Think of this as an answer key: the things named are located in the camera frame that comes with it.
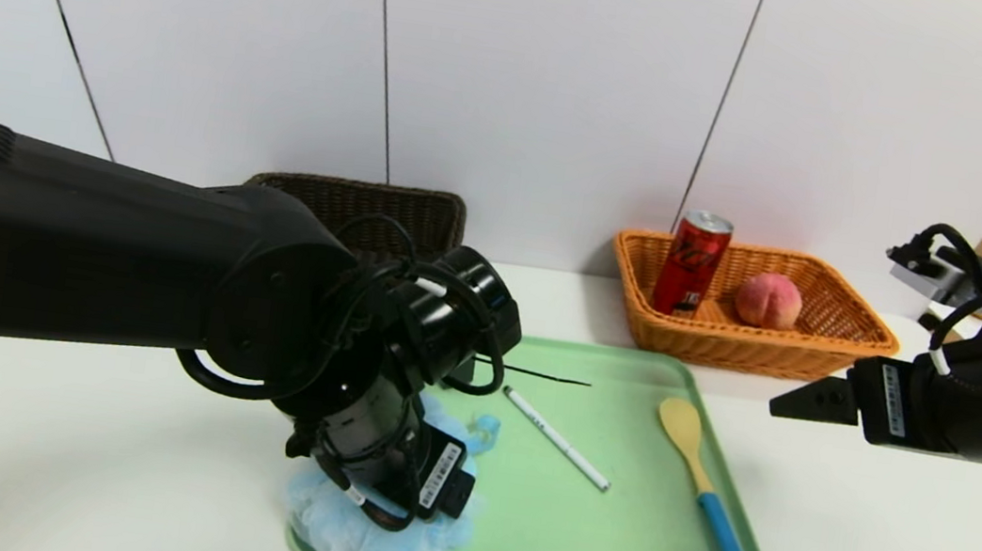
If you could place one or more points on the red cola can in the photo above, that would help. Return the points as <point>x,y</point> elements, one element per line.
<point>692,264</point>

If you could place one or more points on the white pen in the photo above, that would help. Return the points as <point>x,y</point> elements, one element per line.
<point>555,438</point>

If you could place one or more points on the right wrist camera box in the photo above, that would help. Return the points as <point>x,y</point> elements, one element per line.
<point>927,274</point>

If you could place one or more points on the peach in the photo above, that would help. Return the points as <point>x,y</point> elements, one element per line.
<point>767,301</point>

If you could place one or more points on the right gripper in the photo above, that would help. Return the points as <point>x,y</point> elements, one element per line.
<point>888,401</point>

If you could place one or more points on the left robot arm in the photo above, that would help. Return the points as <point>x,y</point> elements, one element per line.
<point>78,240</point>

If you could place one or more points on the dark brown wicker basket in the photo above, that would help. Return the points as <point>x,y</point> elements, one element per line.
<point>404,212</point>

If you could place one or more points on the orange wicker basket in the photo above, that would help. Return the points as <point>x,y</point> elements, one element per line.
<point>766,350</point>

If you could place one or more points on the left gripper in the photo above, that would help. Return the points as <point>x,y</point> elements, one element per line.
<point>440,476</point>

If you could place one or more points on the light green plastic tray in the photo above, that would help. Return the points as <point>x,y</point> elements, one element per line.
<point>608,538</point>

